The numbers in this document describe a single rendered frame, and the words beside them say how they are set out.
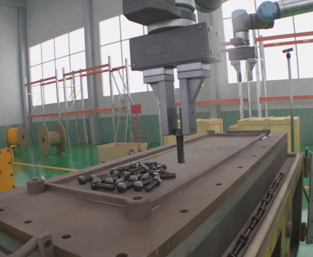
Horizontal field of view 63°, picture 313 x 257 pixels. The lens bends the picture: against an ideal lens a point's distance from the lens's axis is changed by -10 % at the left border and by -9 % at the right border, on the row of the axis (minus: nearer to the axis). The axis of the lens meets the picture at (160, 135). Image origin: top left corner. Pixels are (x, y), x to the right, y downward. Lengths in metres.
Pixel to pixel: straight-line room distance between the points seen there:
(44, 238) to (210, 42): 0.33
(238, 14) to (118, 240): 1.15
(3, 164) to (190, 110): 2.83
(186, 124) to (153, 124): 11.31
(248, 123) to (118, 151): 3.55
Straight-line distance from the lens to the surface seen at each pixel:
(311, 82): 9.87
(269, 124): 5.58
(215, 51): 0.40
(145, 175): 0.62
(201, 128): 6.06
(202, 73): 0.38
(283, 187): 0.93
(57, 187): 0.62
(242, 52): 1.31
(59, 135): 11.03
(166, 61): 0.40
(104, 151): 7.83
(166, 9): 0.37
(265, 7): 1.21
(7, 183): 3.17
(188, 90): 0.40
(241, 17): 1.34
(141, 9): 0.36
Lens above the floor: 1.53
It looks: 6 degrees down
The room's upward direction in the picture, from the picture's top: 4 degrees counter-clockwise
